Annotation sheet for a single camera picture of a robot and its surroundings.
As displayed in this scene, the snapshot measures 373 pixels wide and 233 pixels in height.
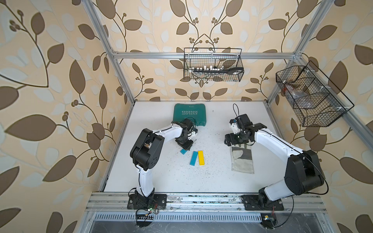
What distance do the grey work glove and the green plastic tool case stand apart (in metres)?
0.29

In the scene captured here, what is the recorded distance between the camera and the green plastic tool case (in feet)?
3.48

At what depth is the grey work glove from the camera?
0.86 metres
